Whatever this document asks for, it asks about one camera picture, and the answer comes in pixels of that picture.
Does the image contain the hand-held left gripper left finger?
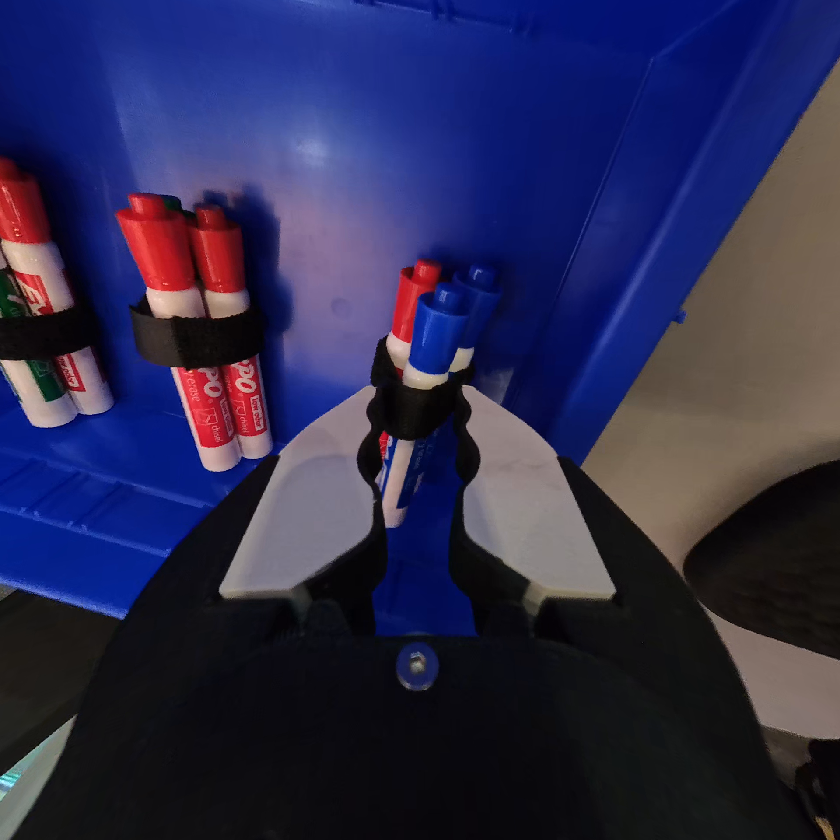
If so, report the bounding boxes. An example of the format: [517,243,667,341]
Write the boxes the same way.
[220,386,389,619]

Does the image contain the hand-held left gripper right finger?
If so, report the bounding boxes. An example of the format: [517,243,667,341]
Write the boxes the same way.
[451,386,618,619]

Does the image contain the black hook-and-loop strap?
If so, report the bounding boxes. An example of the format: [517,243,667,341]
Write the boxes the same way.
[369,336,476,439]
[129,294,266,371]
[0,306,99,362]

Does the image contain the blue-capped whiteboard marker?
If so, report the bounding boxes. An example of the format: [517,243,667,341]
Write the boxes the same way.
[448,264,504,376]
[379,283,471,530]

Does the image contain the blue plastic storage bin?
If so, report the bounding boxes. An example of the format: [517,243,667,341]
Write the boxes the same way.
[0,0,840,637]

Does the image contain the red-capped whiteboard marker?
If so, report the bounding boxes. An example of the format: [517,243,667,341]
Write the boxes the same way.
[186,204,274,460]
[116,193,245,473]

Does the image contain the black textured round pad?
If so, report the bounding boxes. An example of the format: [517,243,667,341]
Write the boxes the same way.
[682,459,840,658]

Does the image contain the strapped red green marker bundle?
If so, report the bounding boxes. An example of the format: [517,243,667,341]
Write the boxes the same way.
[0,157,115,416]

